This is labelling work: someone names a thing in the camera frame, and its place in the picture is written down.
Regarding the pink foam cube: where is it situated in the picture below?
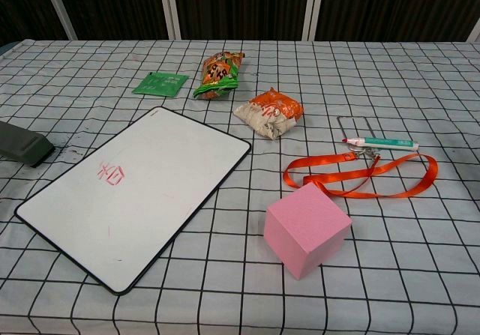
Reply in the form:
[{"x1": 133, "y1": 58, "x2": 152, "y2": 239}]
[{"x1": 262, "y1": 182, "x2": 353, "y2": 280}]

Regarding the green flat sachet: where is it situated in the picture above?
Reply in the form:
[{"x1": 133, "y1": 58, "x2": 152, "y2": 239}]
[{"x1": 131, "y1": 71, "x2": 189, "y2": 98}]

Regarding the dark grey board eraser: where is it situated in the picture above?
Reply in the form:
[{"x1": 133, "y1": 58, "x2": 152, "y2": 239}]
[{"x1": 0, "y1": 120, "x2": 56, "y2": 169}]

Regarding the white grid-patterned tablecloth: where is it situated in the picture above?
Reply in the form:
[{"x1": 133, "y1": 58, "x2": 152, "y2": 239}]
[{"x1": 0, "y1": 38, "x2": 480, "y2": 335}]

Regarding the thin metal wire clip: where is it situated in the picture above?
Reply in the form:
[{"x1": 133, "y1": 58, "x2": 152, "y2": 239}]
[{"x1": 337, "y1": 115, "x2": 373, "y2": 137}]

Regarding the white board with black frame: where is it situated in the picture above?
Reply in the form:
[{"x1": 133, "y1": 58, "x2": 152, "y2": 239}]
[{"x1": 14, "y1": 106, "x2": 252, "y2": 295}]

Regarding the orange and white snack bag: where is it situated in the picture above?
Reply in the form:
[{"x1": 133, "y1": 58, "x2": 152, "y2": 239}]
[{"x1": 232, "y1": 87, "x2": 303, "y2": 140}]

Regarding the green and orange snack bag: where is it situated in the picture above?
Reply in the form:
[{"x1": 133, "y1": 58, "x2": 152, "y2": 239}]
[{"x1": 193, "y1": 51, "x2": 246, "y2": 100}]

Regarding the orange lanyard with metal clip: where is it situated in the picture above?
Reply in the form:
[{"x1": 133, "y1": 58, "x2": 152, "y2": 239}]
[{"x1": 283, "y1": 145, "x2": 439, "y2": 199}]

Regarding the white vertical frame post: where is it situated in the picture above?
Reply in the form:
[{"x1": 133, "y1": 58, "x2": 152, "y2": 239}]
[
  {"x1": 157, "y1": 0, "x2": 182, "y2": 40},
  {"x1": 467, "y1": 0, "x2": 480, "y2": 43},
  {"x1": 301, "y1": 0, "x2": 326, "y2": 42},
  {"x1": 40, "y1": 0, "x2": 78, "y2": 40}
]

